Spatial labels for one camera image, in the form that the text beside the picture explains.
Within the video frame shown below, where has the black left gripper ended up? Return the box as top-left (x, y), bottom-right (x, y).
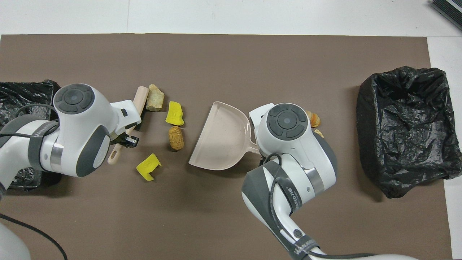
top-left (115, 130), bottom-right (140, 148)

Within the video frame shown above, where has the notched yellow sponge piece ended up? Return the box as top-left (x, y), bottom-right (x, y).
top-left (136, 153), bottom-right (162, 181)

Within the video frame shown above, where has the brown cork-like bread roll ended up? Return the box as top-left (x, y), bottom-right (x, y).
top-left (168, 126), bottom-right (184, 150)

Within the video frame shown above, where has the beige brush handle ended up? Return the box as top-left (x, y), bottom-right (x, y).
top-left (108, 86), bottom-right (149, 165)

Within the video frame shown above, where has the large beige bread chunk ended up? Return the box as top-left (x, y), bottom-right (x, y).
top-left (145, 84), bottom-right (165, 112)

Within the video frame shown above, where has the yellow sponge chunk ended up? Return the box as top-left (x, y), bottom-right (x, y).
top-left (165, 101), bottom-right (184, 126)

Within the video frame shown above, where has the beige plastic dustpan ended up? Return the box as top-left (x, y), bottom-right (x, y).
top-left (188, 101), bottom-right (260, 171)

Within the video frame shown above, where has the black bag-lined open bin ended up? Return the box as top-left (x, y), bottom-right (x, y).
top-left (357, 66), bottom-right (462, 199)

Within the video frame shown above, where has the brown table mat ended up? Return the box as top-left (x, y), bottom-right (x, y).
top-left (0, 34), bottom-right (453, 260)

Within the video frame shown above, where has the dark ribbed object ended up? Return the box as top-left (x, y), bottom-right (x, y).
top-left (430, 0), bottom-right (462, 31)

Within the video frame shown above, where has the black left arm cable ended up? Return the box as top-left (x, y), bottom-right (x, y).
top-left (0, 104), bottom-right (69, 260)

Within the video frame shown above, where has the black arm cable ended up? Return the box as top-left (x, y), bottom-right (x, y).
top-left (0, 104), bottom-right (69, 260)
top-left (258, 153), bottom-right (376, 260)

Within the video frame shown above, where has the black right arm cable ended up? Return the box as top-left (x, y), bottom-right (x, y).
top-left (258, 153), bottom-right (376, 260)

